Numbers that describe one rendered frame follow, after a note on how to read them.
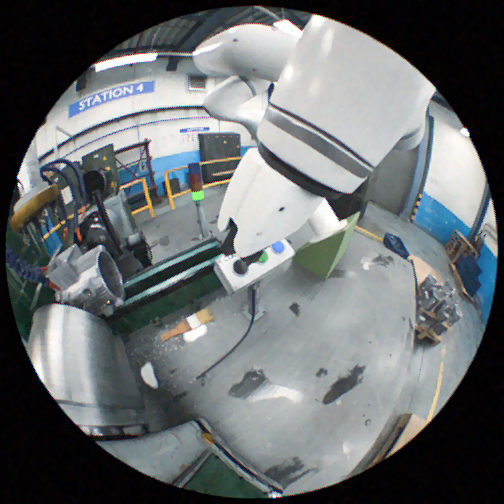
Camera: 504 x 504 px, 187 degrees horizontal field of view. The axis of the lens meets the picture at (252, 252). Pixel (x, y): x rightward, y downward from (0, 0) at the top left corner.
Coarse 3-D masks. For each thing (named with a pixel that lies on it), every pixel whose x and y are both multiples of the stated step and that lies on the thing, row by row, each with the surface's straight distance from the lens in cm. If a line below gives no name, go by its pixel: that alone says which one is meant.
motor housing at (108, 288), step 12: (96, 252) 51; (84, 264) 50; (96, 264) 48; (108, 264) 61; (84, 276) 50; (108, 276) 62; (72, 288) 53; (96, 288) 46; (108, 288) 62; (120, 288) 59; (72, 300) 52; (84, 300) 51; (96, 300) 50; (108, 300) 49; (96, 312) 54
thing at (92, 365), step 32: (32, 320) 41; (64, 320) 32; (96, 320) 33; (32, 352) 34; (64, 352) 29; (96, 352) 30; (64, 384) 28; (96, 384) 28; (128, 384) 32; (96, 416) 28; (128, 416) 30
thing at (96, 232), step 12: (96, 216) 72; (108, 216) 75; (84, 228) 72; (96, 228) 70; (120, 228) 78; (72, 240) 77; (84, 240) 74; (96, 240) 72; (108, 240) 71; (120, 240) 72; (84, 252) 72; (108, 252) 73
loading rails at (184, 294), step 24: (216, 240) 63; (168, 264) 58; (192, 264) 60; (144, 288) 62; (168, 288) 50; (192, 288) 53; (216, 288) 59; (120, 312) 55; (144, 312) 56; (168, 312) 58
